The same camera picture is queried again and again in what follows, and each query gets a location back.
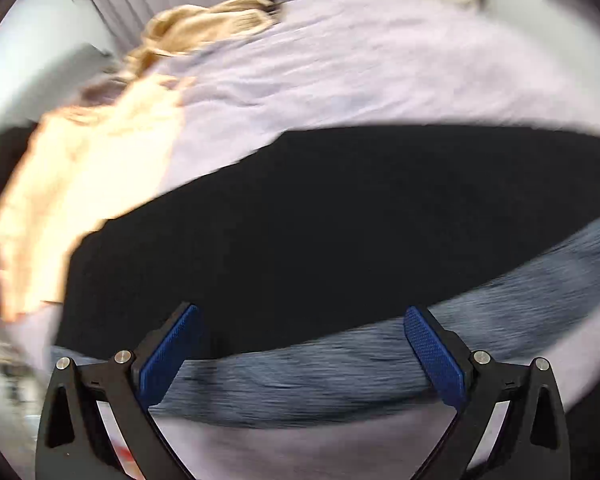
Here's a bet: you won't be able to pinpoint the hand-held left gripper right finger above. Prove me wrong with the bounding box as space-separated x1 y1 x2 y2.
402 305 571 480

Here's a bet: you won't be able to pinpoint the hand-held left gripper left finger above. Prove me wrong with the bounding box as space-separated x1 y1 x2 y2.
35 301 203 480

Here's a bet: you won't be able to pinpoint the black pants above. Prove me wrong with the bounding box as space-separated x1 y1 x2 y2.
55 122 600 361

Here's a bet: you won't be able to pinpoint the blue-grey heathered cloth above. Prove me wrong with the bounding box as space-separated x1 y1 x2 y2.
50 205 600 431

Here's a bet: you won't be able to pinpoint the peach cloth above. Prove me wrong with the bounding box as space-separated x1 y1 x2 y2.
0 77 196 323

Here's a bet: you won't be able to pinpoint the taupe cloth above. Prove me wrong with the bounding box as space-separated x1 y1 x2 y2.
80 80 131 108

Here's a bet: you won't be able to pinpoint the lavender plush blanket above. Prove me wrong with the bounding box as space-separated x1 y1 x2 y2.
10 0 600 480

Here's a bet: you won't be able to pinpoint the tan striped garment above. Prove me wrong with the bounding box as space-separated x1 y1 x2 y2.
112 0 283 86

